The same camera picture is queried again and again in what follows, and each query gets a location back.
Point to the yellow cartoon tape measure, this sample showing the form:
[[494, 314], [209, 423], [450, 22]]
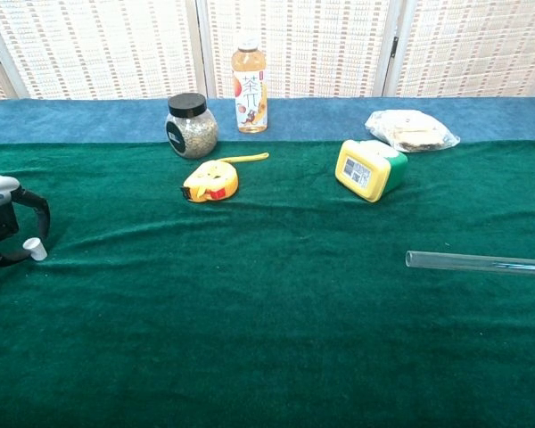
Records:
[[211, 180]]

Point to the yellow green plastic container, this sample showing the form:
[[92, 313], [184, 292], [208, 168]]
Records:
[[365, 174]]

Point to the small white cap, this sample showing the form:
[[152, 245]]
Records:
[[36, 249]]

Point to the clear bag of biscuits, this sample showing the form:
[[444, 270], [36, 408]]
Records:
[[410, 129]]

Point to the glass jar black lid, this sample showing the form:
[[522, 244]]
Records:
[[194, 134]]

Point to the tea drink bottle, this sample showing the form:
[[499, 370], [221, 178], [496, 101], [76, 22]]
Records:
[[249, 96]]

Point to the green velvet cloth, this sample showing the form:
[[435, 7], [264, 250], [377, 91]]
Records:
[[267, 312]]

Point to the blue table cloth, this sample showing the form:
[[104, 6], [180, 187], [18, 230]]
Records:
[[71, 120]]

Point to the clear glass test tube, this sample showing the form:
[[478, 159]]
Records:
[[472, 263]]

